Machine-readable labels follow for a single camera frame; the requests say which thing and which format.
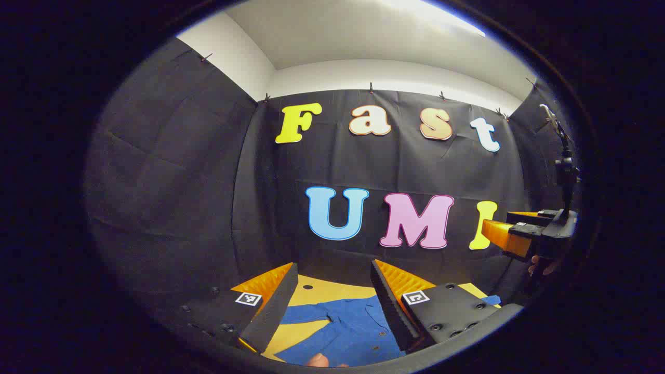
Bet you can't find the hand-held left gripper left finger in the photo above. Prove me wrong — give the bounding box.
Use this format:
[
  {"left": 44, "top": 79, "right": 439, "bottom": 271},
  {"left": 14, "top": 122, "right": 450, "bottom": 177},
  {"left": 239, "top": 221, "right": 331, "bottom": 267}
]
[{"left": 169, "top": 262, "right": 300, "bottom": 355}]

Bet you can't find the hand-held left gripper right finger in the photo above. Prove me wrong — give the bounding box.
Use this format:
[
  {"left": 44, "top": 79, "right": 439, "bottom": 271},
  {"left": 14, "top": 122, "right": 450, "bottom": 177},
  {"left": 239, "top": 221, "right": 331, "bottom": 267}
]
[{"left": 370, "top": 259, "right": 524, "bottom": 355}]

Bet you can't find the blue button shirt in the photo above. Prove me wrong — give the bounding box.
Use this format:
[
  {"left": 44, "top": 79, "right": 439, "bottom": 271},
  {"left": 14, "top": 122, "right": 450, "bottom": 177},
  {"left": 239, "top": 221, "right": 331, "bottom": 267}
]
[{"left": 274, "top": 295, "right": 502, "bottom": 367}]

